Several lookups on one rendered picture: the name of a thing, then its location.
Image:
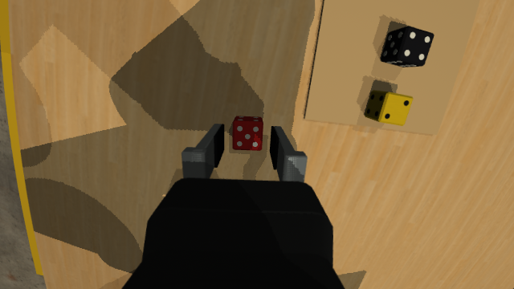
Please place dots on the black die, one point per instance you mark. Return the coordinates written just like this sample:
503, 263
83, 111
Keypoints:
407, 47

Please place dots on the yellow die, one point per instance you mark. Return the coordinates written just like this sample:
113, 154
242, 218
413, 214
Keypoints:
388, 107

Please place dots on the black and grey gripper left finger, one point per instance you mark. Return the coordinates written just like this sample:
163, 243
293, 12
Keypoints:
200, 161

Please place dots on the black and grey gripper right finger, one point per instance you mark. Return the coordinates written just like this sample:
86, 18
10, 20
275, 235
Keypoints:
290, 164

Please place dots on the red die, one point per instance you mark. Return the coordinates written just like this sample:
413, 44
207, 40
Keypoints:
247, 133

